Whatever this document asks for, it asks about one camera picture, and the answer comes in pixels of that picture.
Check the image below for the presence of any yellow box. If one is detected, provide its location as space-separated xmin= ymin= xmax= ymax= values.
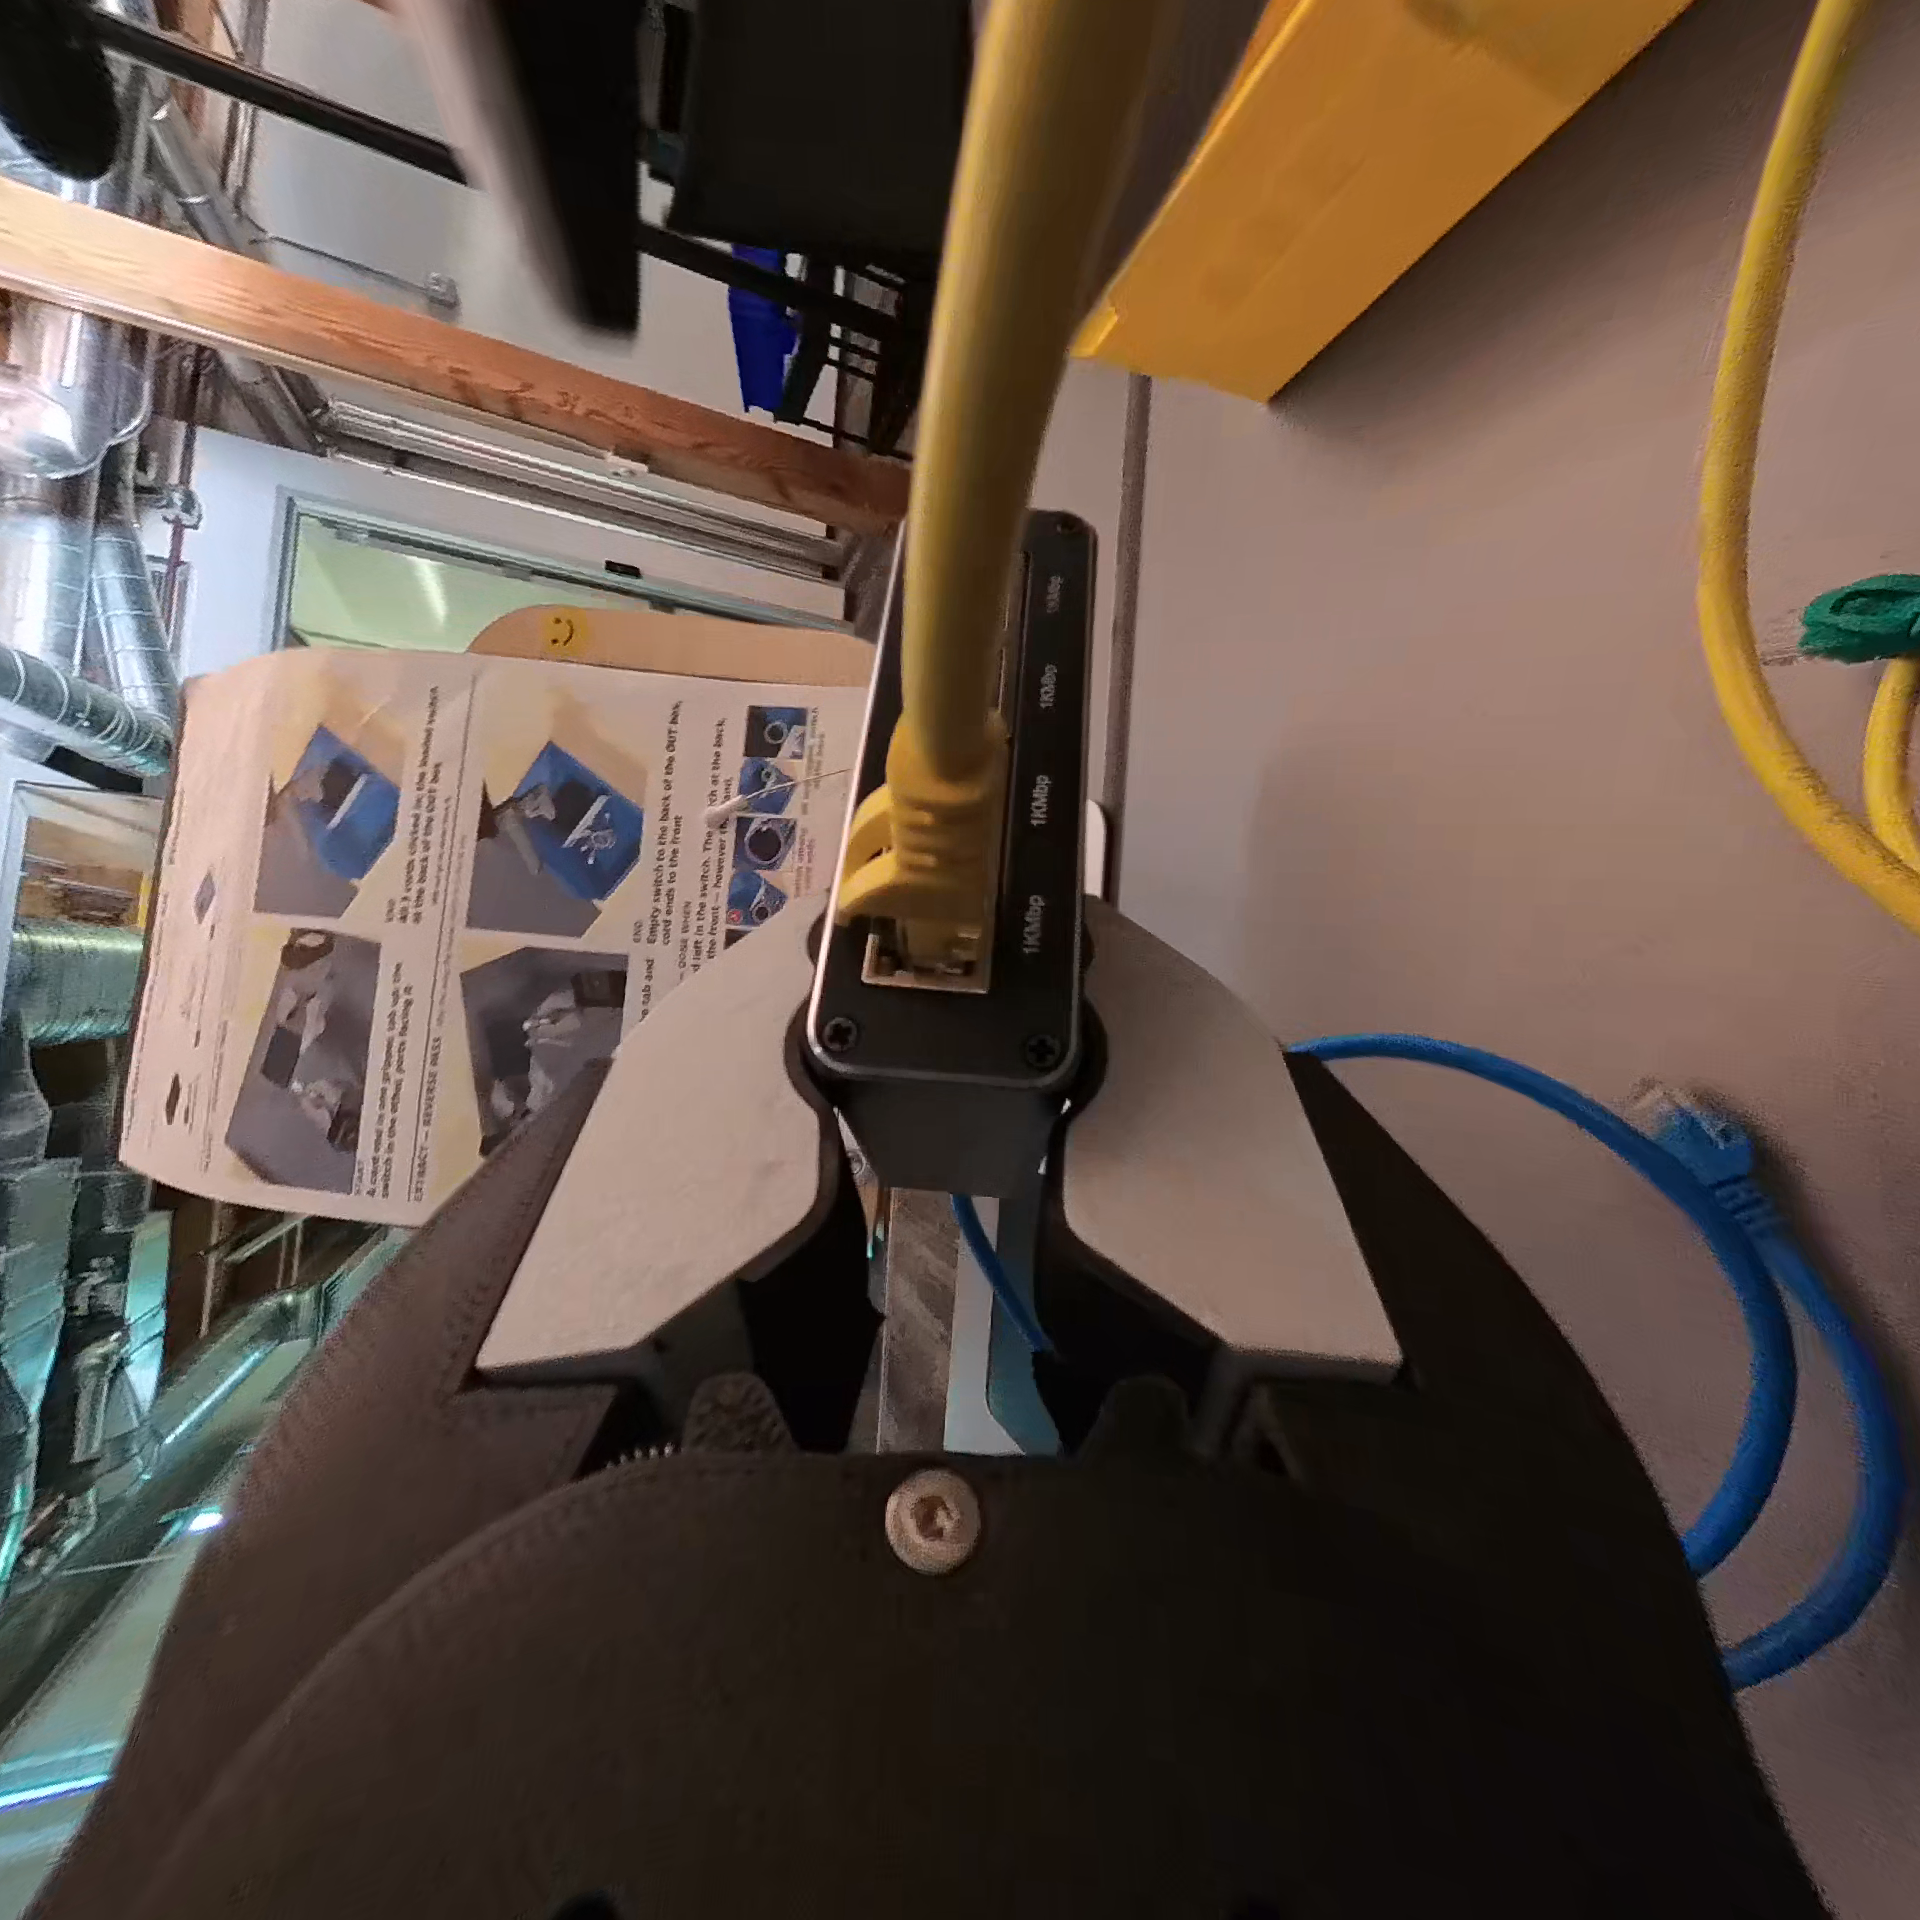
xmin=1071 ymin=0 xmax=1695 ymax=404

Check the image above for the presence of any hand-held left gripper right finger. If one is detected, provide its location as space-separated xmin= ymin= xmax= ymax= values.
xmin=1050 ymin=894 xmax=1409 ymax=1383

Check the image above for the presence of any cardboard backing board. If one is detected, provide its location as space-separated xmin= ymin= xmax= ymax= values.
xmin=463 ymin=603 xmax=881 ymax=693

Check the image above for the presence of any glass door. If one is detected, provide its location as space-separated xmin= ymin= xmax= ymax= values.
xmin=275 ymin=486 xmax=865 ymax=669

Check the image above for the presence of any green ethernet cable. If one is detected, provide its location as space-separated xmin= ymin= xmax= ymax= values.
xmin=1762 ymin=573 xmax=1920 ymax=669

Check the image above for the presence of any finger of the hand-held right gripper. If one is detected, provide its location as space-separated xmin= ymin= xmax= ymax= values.
xmin=403 ymin=0 xmax=650 ymax=335

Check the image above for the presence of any yellow ethernet cable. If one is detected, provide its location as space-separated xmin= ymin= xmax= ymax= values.
xmin=831 ymin=0 xmax=1920 ymax=994

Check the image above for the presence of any blue storage bin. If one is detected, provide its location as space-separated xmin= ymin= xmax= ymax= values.
xmin=726 ymin=281 xmax=801 ymax=418

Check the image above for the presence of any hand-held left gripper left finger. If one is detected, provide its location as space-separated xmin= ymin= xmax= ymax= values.
xmin=473 ymin=894 xmax=842 ymax=1379

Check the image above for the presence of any black network switch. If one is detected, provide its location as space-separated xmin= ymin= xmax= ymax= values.
xmin=801 ymin=507 xmax=1116 ymax=1203

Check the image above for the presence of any black disc on pole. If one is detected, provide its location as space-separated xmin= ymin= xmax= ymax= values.
xmin=0 ymin=0 xmax=466 ymax=189

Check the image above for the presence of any round spiral metal duct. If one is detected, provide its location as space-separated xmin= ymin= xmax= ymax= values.
xmin=0 ymin=292 xmax=196 ymax=781

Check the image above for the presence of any blue ethernet cable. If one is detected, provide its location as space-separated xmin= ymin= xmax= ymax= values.
xmin=949 ymin=1031 xmax=1907 ymax=1693

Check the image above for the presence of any printed instruction sheet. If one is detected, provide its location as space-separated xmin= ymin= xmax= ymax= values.
xmin=117 ymin=646 xmax=873 ymax=1233

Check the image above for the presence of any wooden beam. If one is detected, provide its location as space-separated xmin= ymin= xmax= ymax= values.
xmin=0 ymin=175 xmax=921 ymax=543

